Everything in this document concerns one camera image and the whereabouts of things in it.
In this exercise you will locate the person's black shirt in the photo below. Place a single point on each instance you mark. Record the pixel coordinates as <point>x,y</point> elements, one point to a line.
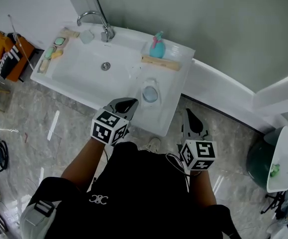
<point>143,188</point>

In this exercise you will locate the clear plastic lid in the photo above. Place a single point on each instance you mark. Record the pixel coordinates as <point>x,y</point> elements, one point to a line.
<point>87,36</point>

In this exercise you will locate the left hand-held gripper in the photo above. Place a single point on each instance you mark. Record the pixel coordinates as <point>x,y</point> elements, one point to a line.
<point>106,128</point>

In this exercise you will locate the short wooden block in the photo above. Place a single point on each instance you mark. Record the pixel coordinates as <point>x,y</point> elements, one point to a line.
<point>70,33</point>

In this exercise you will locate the white sink vanity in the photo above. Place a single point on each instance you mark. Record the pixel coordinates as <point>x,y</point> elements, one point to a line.
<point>84,68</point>

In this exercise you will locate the white plastic bowl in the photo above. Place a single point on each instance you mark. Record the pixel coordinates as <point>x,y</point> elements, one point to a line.
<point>151,80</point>

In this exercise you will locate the teal dispenser bottle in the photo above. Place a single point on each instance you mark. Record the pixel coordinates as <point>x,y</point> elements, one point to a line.
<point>157,49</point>

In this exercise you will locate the chrome faucet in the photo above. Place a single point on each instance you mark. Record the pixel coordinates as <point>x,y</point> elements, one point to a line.
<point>106,31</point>

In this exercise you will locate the green soap bar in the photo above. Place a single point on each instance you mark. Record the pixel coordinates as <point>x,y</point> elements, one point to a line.
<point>50,52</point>
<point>59,41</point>

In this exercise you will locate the chrome sink drain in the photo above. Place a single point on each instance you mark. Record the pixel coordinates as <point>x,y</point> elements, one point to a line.
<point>105,66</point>

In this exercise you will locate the person's white shoe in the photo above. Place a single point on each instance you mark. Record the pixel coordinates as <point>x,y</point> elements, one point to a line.
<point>155,144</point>

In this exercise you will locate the black white striped cloth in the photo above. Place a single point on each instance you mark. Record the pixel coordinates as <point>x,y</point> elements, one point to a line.
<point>7,61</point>

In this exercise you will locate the long wooden holder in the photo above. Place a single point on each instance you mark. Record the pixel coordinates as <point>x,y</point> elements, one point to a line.
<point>161,62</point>

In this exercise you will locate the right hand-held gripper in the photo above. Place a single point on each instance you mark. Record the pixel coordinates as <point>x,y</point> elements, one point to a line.
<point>198,153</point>

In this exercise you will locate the black tripod stand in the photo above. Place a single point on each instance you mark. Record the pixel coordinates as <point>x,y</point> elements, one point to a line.
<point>273,203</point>

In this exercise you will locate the white window ledge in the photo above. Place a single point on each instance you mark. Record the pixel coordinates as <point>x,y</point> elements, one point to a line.
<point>228,88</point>

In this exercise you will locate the person's right forearm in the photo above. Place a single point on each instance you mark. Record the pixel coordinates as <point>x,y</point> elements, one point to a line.
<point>203,188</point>

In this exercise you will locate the person's left forearm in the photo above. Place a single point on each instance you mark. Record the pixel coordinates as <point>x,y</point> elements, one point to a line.
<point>84,163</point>

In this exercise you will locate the thin white pole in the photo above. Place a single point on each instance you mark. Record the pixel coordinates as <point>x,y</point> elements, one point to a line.
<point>19,40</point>

